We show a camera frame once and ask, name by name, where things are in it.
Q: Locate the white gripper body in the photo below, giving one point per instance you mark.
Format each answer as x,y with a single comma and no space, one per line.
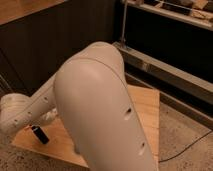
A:
44,119

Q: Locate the black eraser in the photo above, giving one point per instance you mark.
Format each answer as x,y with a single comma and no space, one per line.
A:
40,134

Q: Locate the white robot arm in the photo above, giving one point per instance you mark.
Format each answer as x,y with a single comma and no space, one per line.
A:
89,92

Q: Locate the metal shelf frame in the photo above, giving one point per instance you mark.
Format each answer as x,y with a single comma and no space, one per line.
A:
169,52

